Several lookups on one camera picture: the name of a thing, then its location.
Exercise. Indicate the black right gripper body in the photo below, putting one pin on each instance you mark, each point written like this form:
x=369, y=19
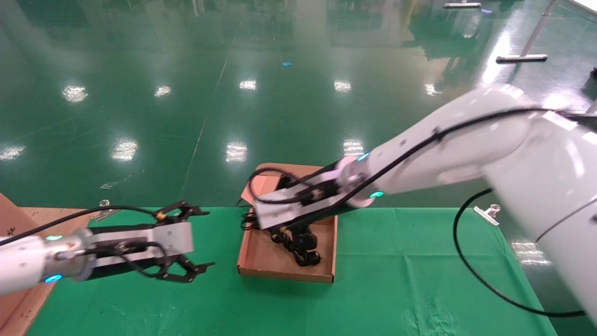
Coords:
x=322, y=215

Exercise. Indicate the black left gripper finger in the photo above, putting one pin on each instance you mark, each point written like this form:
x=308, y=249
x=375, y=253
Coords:
x=182, y=212
x=186, y=270

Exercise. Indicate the white table top corner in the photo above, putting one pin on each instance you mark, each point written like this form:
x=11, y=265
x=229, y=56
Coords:
x=585, y=5

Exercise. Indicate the green table cloth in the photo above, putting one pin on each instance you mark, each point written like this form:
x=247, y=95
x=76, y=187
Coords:
x=396, y=289

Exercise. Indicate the white table leg with foot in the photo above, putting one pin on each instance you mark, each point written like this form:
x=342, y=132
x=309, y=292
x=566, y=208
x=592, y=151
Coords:
x=521, y=59

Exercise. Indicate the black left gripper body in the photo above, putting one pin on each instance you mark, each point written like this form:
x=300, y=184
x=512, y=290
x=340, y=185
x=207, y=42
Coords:
x=140, y=268

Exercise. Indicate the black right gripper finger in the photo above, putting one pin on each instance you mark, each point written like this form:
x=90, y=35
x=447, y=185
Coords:
x=252, y=226
x=250, y=215

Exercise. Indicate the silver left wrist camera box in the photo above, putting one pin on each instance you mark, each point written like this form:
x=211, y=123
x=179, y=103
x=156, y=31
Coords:
x=179, y=238

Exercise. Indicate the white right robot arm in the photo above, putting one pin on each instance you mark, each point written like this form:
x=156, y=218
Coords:
x=466, y=140

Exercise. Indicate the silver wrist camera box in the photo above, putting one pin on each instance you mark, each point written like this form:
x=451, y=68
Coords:
x=179, y=238
x=284, y=212

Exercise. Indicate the short white table foot bar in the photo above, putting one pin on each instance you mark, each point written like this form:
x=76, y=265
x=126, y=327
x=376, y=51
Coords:
x=461, y=5

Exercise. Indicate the silver binder clip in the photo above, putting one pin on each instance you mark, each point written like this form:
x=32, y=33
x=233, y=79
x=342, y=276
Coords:
x=103, y=203
x=485, y=215

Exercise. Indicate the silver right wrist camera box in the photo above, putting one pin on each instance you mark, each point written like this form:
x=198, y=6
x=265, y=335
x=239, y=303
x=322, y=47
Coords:
x=284, y=212

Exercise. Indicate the open brown cardboard box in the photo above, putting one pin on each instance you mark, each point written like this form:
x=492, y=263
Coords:
x=261, y=261

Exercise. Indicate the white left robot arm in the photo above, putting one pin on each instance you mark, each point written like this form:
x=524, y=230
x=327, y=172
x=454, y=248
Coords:
x=18, y=261

